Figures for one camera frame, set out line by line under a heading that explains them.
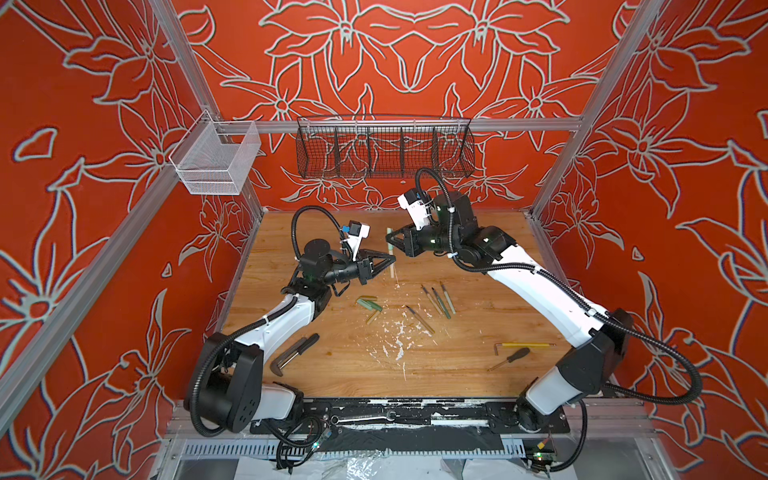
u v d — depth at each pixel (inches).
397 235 27.2
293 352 32.8
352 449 27.4
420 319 35.5
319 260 24.2
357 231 26.4
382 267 28.4
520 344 33.5
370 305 36.4
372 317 35.4
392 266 28.6
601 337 16.2
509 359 32.1
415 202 24.5
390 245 27.7
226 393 16.2
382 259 28.6
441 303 36.4
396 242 27.5
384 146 38.5
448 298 37.2
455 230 21.4
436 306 36.3
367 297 37.2
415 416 29.2
